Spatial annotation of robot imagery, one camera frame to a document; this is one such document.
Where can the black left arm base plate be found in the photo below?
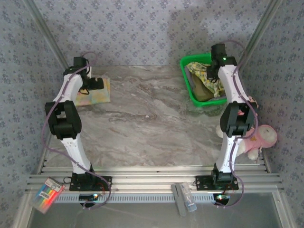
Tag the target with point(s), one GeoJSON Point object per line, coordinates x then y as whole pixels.
{"type": "Point", "coordinates": [104, 184]}

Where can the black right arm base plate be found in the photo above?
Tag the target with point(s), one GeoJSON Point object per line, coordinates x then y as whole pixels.
{"type": "Point", "coordinates": [202, 183]}

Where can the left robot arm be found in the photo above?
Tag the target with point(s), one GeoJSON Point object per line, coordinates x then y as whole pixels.
{"type": "Point", "coordinates": [71, 147]}

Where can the pastel tie-dye skirt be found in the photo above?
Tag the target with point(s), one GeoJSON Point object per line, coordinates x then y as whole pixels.
{"type": "Point", "coordinates": [102, 96]}

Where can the colourful marker pack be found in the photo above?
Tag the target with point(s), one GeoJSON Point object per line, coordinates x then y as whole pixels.
{"type": "Point", "coordinates": [46, 196]}

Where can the green plastic basket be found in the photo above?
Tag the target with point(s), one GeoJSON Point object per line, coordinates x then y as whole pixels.
{"type": "Point", "coordinates": [202, 103]}

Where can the lemon print skirt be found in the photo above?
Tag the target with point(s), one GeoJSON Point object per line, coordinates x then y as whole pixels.
{"type": "Point", "coordinates": [202, 69]}

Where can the grey plastic bracket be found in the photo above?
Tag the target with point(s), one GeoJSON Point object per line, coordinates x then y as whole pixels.
{"type": "Point", "coordinates": [181, 209]}

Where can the aluminium rail frame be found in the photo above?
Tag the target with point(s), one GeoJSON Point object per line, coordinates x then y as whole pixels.
{"type": "Point", "coordinates": [154, 178]}

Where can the aluminium frame post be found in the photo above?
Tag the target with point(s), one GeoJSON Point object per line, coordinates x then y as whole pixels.
{"type": "Point", "coordinates": [48, 35]}
{"type": "Point", "coordinates": [258, 33]}

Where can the peach plush doll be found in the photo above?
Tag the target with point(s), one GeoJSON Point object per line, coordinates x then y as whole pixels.
{"type": "Point", "coordinates": [252, 99]}

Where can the white plush toy pink outfit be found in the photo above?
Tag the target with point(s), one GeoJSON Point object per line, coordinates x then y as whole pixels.
{"type": "Point", "coordinates": [263, 135]}

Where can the grey purple skirt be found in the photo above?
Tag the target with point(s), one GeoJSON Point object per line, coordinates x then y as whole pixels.
{"type": "Point", "coordinates": [189, 80]}

